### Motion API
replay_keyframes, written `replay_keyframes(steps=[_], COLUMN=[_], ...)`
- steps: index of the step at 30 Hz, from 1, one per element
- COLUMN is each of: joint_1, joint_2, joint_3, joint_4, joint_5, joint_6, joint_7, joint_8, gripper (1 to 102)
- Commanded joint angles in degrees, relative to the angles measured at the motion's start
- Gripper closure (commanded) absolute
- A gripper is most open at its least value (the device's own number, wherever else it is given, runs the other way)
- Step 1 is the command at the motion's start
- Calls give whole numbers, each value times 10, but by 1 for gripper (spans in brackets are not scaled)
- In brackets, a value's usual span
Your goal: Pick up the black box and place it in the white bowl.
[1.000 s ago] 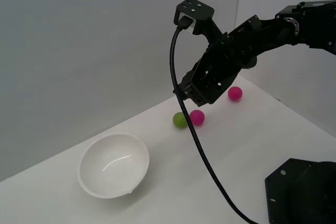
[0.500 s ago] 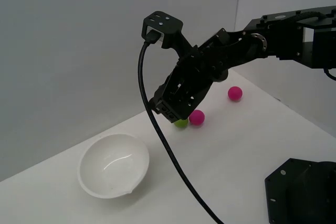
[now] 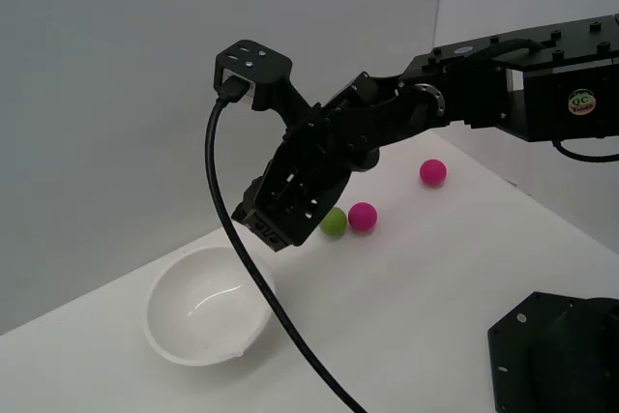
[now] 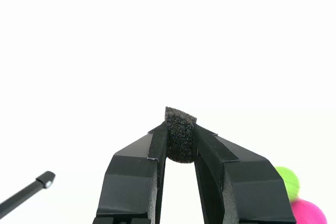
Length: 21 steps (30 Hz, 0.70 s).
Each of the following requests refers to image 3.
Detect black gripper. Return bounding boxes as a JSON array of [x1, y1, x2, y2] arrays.
[[230, 72, 445, 254]]

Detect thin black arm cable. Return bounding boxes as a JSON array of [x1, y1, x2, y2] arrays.
[[550, 138, 619, 163]]

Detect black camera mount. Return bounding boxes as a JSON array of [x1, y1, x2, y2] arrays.
[[215, 39, 311, 125]]

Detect thick black usb cable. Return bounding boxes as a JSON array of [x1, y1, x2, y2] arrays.
[[204, 74, 368, 413]]

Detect pink golf ball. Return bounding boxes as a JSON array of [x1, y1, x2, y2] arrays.
[[347, 201, 379, 233], [418, 158, 448, 188]]

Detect green golf ball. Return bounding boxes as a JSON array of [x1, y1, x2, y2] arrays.
[[318, 206, 348, 239]]

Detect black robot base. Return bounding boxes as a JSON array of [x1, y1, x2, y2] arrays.
[[486, 290, 619, 413]]

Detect white bowl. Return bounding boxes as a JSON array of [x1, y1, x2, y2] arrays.
[[143, 246, 278, 369]]

